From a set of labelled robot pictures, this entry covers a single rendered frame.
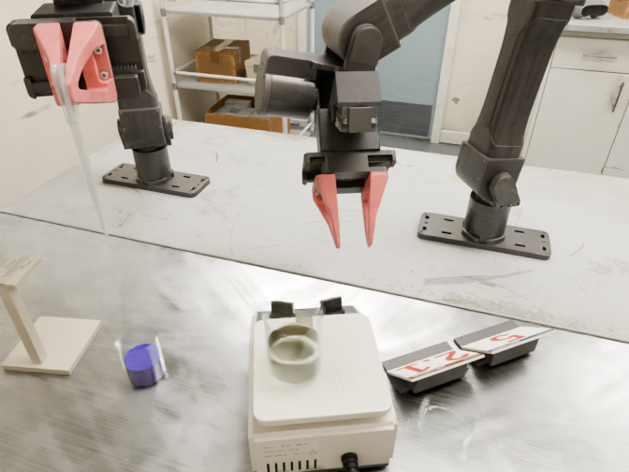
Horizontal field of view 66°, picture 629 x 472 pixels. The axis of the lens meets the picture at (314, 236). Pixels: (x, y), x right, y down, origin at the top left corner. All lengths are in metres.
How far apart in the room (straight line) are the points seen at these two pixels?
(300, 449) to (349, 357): 0.09
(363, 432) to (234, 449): 0.14
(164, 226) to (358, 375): 0.48
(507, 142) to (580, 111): 2.15
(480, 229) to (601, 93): 2.11
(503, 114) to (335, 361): 0.40
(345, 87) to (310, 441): 0.32
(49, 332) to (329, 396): 0.38
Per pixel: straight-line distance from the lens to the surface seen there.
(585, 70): 2.80
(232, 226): 0.81
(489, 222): 0.77
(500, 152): 0.71
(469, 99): 3.40
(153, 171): 0.93
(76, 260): 0.80
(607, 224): 0.95
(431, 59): 3.34
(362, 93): 0.49
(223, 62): 2.70
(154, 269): 0.74
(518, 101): 0.70
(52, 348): 0.66
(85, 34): 0.46
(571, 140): 2.90
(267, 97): 0.55
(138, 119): 0.88
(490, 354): 0.60
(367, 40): 0.55
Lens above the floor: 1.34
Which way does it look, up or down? 34 degrees down
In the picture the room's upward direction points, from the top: straight up
